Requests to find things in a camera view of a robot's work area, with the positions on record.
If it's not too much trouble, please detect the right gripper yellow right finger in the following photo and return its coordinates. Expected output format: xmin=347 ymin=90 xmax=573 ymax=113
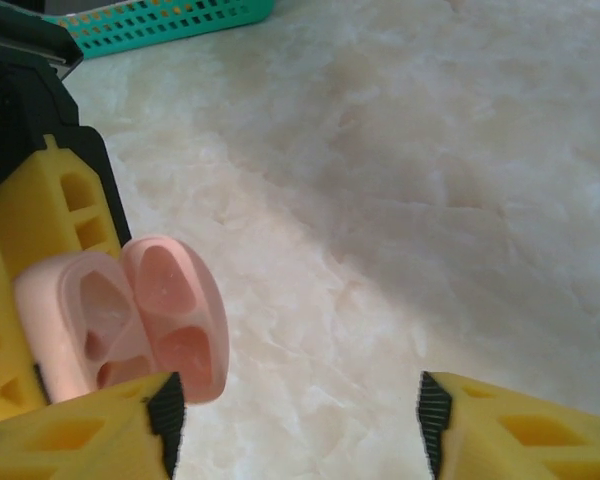
xmin=417 ymin=369 xmax=600 ymax=480

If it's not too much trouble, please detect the teal plastic basket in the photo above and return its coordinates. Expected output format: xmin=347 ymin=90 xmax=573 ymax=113
xmin=49 ymin=0 xmax=287 ymax=62

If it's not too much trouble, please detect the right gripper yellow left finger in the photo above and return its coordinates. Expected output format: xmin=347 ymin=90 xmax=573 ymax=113
xmin=0 ymin=371 xmax=187 ymax=480

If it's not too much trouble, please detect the pink earbud charging case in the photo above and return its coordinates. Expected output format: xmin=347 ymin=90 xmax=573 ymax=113
xmin=13 ymin=237 xmax=230 ymax=405

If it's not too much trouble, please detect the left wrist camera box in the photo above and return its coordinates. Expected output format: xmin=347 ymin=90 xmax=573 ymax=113
xmin=0 ymin=0 xmax=85 ymax=81

